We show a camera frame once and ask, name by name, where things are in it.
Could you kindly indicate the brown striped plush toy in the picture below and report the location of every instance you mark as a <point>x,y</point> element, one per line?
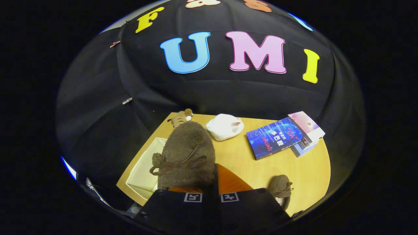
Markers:
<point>179,119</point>

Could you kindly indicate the grey fabric storage box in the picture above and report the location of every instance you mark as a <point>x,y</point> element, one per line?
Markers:
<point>143,176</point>

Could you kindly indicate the white plush toy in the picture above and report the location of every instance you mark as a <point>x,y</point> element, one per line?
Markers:
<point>223,127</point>

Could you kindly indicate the blue book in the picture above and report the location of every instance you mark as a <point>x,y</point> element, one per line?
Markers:
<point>274,138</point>

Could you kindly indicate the brown fluffy shoe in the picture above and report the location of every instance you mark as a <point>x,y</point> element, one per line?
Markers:
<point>280,186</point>
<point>186,147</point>

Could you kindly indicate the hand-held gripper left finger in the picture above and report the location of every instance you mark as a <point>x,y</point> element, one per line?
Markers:
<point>173,209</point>

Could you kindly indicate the lit screen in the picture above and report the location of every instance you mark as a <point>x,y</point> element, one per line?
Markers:
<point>68,168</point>

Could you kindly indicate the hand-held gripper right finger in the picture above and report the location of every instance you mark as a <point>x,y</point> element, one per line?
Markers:
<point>215,189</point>

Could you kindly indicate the pink book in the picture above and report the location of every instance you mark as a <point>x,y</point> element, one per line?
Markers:
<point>307,125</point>

